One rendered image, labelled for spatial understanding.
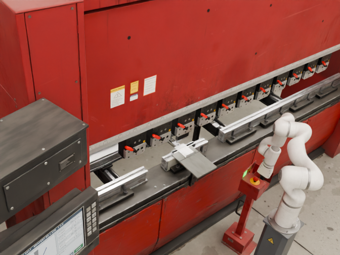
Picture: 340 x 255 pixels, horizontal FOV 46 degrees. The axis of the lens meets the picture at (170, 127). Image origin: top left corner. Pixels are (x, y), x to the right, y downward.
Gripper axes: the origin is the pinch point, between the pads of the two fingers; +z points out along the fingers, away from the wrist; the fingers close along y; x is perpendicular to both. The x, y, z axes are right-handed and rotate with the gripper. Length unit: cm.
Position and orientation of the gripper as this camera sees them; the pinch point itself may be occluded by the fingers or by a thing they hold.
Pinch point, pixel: (261, 178)
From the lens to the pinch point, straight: 314.0
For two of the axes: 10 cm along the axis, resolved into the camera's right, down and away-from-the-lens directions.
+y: 7.6, 5.2, -4.0
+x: 6.4, -4.3, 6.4
